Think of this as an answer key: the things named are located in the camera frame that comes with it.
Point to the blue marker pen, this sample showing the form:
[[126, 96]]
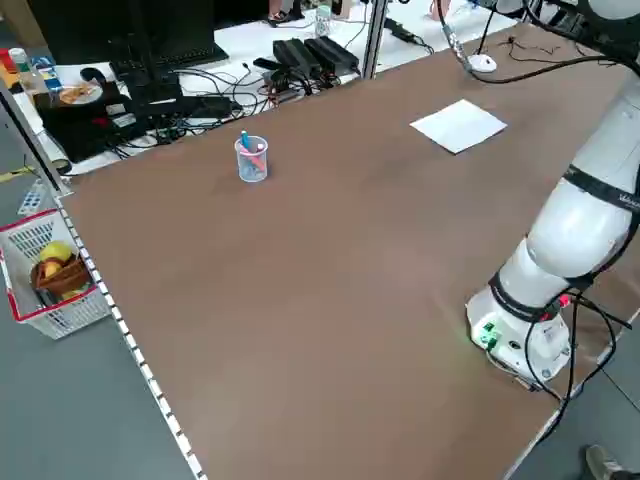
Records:
[[245, 139]]

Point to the jar with white lid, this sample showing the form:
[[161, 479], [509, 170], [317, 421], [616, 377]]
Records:
[[17, 57]]

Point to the plate with food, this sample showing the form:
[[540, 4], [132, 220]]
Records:
[[80, 94]]

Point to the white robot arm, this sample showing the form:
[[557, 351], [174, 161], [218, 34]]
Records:
[[580, 235]]

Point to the black monitor stand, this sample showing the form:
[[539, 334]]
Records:
[[145, 85]]

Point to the yellow fruit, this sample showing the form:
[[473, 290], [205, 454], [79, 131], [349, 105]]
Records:
[[56, 250]]

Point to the black power adapter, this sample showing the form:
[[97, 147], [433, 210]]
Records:
[[400, 30]]

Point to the person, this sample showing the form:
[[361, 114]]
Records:
[[282, 16], [605, 462]]

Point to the white A4 paper sheet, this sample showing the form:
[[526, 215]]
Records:
[[457, 125]]

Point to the clear plastic pen cup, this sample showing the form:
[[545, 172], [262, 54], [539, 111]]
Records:
[[252, 170]]

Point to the white desk lamp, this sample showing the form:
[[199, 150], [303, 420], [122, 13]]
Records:
[[481, 63]]

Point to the clear drink bottle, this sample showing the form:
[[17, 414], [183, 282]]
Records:
[[324, 20]]

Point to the black computer monitor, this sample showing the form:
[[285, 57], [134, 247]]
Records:
[[125, 25]]

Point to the brown wicker basket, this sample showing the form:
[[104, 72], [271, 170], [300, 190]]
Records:
[[65, 280]]

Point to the white basket with red rim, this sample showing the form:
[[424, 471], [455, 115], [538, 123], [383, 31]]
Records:
[[60, 310]]

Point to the blue carton box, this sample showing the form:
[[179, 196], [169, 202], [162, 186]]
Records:
[[45, 70]]

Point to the black finned power supply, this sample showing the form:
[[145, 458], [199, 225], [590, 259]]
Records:
[[295, 55], [332, 50]]

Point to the black equipment box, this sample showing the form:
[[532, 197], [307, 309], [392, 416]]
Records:
[[75, 130]]

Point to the aluminium frame post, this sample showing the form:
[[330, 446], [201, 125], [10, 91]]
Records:
[[375, 35], [30, 140]]

